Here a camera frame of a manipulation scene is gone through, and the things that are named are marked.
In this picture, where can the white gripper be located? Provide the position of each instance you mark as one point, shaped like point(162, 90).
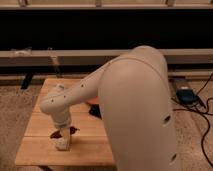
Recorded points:
point(63, 120)

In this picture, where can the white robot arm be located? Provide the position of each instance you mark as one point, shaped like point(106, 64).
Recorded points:
point(135, 103)

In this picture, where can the white sponge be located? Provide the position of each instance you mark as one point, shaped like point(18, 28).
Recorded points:
point(63, 144)

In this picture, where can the wooden table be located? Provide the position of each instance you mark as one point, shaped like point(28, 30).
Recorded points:
point(89, 145)

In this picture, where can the black rectangular block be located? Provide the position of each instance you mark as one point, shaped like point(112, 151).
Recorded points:
point(95, 111)

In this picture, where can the orange bowl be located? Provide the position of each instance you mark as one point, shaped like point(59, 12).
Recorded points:
point(93, 101)

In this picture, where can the blue power adapter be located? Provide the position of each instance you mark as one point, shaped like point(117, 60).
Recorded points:
point(186, 96)

